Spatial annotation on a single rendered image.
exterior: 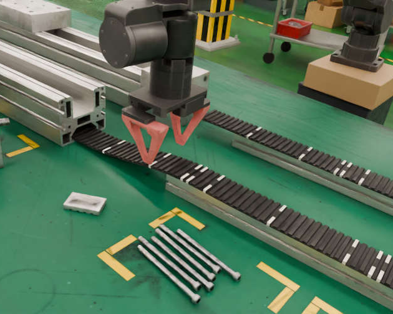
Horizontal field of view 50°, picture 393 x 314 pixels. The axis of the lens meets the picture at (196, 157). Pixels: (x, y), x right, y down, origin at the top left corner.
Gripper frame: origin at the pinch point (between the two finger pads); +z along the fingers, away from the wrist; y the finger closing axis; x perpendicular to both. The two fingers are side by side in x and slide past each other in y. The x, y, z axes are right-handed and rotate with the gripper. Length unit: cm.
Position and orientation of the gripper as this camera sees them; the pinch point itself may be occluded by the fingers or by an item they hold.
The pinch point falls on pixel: (164, 148)
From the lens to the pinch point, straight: 63.2
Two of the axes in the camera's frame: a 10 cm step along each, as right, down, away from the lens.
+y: -5.7, 3.7, -7.3
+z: -1.1, 8.5, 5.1
